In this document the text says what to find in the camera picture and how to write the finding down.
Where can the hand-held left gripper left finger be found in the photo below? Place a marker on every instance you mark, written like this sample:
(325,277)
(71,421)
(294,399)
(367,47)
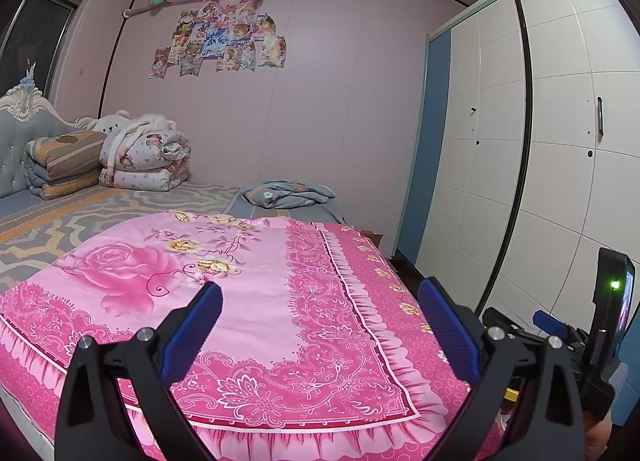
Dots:
(195,326)

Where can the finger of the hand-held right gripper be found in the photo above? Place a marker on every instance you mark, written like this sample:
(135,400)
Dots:
(547,322)
(500,317)

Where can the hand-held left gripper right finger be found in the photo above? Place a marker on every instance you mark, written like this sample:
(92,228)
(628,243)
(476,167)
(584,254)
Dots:
(445,326)

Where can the yellow rimmed trash bin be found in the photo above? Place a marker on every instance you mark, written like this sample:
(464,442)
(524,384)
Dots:
(512,393)

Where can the person's right hand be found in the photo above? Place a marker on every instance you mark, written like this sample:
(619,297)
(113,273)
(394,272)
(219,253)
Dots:
(597,441)

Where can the pink floral bedspread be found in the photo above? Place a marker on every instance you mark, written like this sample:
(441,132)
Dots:
(275,291)

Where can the grey patterned bed sheet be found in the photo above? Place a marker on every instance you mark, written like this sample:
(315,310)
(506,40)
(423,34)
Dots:
(100,206)

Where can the grey crumpled blanket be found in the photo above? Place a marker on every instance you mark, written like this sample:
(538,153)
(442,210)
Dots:
(285,193)

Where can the floral folded quilt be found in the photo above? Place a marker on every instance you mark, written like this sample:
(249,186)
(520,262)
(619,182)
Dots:
(150,166)

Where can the white wardrobe with black trim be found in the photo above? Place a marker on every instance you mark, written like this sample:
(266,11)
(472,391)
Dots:
(550,141)

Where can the white plush toy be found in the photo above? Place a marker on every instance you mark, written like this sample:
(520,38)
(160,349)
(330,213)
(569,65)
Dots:
(112,123)

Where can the grey tufted bed headboard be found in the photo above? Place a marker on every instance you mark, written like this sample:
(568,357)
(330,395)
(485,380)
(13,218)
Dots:
(30,126)

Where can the dark window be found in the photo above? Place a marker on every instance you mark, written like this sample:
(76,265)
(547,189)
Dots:
(40,26)

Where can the cluster of wall posters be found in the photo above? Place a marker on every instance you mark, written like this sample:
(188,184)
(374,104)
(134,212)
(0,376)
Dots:
(225,41)

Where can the white wall pipe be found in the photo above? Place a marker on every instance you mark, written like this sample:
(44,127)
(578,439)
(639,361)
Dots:
(140,11)

